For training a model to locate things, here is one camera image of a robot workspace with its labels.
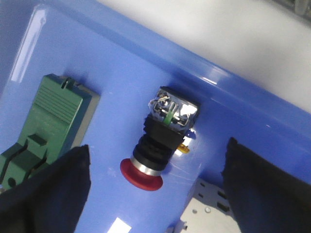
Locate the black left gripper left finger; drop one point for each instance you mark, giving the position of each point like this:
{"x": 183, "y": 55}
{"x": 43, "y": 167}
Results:
{"x": 51, "y": 201}

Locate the white circuit breaker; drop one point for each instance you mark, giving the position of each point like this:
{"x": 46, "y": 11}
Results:
{"x": 207, "y": 211}

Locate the blue plastic tray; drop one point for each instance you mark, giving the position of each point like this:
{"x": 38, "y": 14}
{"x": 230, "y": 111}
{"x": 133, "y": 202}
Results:
{"x": 126, "y": 64}

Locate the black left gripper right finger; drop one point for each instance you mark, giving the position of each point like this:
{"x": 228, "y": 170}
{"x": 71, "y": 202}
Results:
{"x": 263, "y": 197}

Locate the red emergency stop button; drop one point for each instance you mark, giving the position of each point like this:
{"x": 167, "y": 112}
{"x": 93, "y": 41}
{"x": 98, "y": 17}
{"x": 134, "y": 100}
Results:
{"x": 171, "y": 117}

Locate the green terminal block connector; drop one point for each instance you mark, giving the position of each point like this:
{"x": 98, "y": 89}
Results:
{"x": 57, "y": 121}

